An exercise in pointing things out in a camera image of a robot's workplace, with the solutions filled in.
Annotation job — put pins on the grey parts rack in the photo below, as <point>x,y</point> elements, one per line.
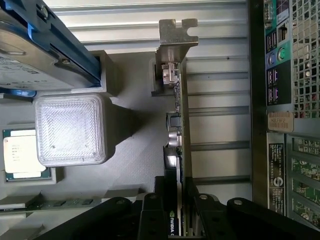
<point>140,162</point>

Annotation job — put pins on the open grey PC case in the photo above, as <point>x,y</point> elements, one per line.
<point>257,100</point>

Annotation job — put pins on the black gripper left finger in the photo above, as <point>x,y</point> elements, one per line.
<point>152,220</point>

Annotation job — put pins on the silver CPU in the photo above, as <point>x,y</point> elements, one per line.
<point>22,160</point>

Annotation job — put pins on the graphics card with black shroud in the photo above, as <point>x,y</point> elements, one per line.
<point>185,130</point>

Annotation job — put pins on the hard disk in blue carrier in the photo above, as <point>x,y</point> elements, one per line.
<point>25,62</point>

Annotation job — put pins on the green RAM stick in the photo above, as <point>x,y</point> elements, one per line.
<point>75,202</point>

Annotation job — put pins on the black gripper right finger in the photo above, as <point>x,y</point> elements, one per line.
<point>212,220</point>

